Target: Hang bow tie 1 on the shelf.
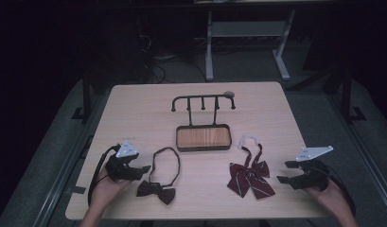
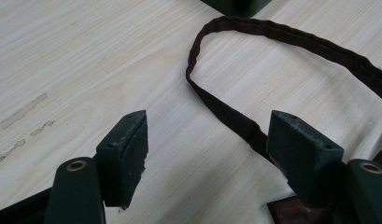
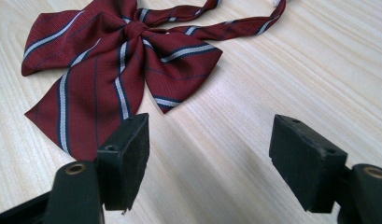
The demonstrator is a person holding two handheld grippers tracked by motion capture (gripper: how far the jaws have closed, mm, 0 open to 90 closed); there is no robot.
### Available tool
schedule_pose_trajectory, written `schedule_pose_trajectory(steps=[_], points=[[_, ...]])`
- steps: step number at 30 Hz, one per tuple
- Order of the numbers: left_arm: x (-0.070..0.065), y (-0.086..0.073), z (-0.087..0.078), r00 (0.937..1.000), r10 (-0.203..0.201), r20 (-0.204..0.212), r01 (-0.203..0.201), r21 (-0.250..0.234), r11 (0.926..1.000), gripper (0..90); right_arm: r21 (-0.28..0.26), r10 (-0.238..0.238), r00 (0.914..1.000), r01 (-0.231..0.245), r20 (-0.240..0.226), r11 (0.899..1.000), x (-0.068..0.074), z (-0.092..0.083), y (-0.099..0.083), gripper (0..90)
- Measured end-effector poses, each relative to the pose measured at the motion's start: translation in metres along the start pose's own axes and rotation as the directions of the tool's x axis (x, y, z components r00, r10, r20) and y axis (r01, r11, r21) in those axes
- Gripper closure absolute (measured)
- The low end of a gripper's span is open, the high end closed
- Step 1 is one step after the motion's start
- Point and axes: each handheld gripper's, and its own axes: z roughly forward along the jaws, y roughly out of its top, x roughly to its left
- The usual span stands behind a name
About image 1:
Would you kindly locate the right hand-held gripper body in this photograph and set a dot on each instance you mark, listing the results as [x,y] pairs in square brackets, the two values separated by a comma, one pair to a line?
[311,176]

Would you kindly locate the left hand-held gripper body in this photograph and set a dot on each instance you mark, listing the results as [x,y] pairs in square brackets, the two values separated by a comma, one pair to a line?
[118,168]

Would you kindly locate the dark maroon bow tie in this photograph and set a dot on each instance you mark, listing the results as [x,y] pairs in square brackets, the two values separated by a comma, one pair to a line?
[159,189]

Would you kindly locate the black hook rack wooden base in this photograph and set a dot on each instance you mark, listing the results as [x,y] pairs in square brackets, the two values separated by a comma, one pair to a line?
[203,138]

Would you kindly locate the person's left hand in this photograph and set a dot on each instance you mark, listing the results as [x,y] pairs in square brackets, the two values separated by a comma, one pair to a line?
[107,190]

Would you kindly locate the person's right hand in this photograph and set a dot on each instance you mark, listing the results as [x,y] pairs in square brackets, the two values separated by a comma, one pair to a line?
[326,197]

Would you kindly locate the striped red bow tie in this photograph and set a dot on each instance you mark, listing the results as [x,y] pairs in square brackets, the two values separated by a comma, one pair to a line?
[249,178]

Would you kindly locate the grey tape strip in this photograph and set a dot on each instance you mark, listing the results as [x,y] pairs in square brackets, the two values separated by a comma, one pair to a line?
[76,190]

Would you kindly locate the black metal stand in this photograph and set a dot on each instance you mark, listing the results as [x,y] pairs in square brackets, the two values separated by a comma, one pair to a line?
[347,94]
[86,97]

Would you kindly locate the white metal desk frame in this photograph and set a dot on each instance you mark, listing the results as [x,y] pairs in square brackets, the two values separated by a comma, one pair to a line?
[244,29]

